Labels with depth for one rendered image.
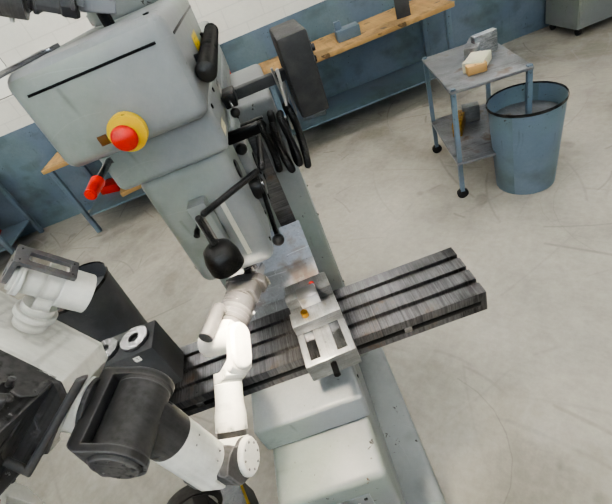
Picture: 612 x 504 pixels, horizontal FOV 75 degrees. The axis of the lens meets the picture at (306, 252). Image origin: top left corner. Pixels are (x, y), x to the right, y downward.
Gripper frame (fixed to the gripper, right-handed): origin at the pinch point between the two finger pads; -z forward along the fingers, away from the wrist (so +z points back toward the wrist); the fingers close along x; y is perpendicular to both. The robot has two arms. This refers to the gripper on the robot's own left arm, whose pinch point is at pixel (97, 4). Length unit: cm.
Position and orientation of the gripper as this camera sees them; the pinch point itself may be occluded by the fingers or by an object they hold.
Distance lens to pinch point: 93.0
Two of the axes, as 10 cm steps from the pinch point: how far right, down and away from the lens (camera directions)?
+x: 3.8, 4.8, -7.9
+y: 1.6, -8.7, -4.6
